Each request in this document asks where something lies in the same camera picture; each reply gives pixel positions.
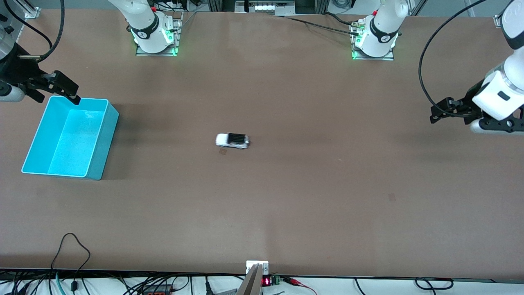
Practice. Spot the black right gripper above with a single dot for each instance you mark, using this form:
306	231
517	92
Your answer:
17	70

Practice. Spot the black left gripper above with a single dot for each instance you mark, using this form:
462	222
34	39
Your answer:
469	100

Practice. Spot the white jeep toy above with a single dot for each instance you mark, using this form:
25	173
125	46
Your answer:
223	140

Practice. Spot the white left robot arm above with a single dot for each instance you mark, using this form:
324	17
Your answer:
501	98

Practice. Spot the teal plastic bin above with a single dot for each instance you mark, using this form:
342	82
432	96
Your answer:
69	143

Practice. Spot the lit control box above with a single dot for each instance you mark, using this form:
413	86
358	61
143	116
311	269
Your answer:
266	7

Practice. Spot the black power strip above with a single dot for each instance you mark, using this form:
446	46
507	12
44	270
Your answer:
157	291

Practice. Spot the red LED display module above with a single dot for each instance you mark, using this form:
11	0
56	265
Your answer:
266	281

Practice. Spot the black left camera mount plate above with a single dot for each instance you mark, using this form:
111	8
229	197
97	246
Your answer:
507	123

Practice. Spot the metal table corner bracket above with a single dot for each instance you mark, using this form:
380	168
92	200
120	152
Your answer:
497	21
32	12

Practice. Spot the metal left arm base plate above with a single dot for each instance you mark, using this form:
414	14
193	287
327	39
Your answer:
368	58

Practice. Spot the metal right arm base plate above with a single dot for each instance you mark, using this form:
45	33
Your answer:
179	32

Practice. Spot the white metal bracket plate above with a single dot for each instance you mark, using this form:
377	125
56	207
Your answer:
251	264

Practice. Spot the grey metal mount bar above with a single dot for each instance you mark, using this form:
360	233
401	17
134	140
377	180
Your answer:
251	284

